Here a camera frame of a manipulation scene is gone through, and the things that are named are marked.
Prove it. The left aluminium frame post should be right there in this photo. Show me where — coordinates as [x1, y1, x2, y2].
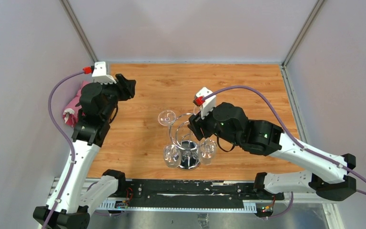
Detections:
[59, 0, 98, 62]

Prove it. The right aluminium frame post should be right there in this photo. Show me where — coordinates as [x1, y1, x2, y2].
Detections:
[281, 0, 326, 68]

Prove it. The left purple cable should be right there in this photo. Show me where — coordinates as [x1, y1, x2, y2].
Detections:
[41, 65, 93, 229]

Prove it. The purple cable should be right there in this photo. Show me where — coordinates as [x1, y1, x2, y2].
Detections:
[193, 85, 366, 205]
[41, 65, 93, 229]

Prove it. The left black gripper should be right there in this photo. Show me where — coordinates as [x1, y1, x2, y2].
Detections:
[97, 73, 135, 120]

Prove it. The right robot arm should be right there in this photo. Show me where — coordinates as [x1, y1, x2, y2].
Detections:
[188, 103, 357, 201]

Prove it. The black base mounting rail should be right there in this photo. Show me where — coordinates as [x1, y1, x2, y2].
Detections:
[92, 178, 285, 213]

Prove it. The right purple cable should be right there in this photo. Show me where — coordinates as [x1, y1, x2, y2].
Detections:
[193, 85, 366, 205]

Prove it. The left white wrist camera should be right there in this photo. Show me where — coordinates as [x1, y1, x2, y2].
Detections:
[91, 62, 117, 84]

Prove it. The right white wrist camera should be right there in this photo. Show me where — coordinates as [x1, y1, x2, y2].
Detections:
[193, 87, 216, 119]

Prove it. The chrome wine glass rack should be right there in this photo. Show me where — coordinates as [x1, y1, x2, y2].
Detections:
[168, 113, 201, 171]

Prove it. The aluminium frame post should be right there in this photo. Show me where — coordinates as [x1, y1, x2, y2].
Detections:
[281, 0, 326, 68]
[59, 0, 98, 62]

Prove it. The pink camouflage cloth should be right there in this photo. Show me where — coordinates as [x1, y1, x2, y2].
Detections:
[62, 81, 90, 127]

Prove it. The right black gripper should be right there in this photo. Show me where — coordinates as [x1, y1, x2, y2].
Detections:
[187, 103, 241, 147]

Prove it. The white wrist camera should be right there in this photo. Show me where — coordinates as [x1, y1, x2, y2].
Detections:
[91, 62, 117, 84]
[193, 87, 216, 119]

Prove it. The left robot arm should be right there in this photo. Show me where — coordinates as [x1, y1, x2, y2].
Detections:
[33, 73, 137, 229]

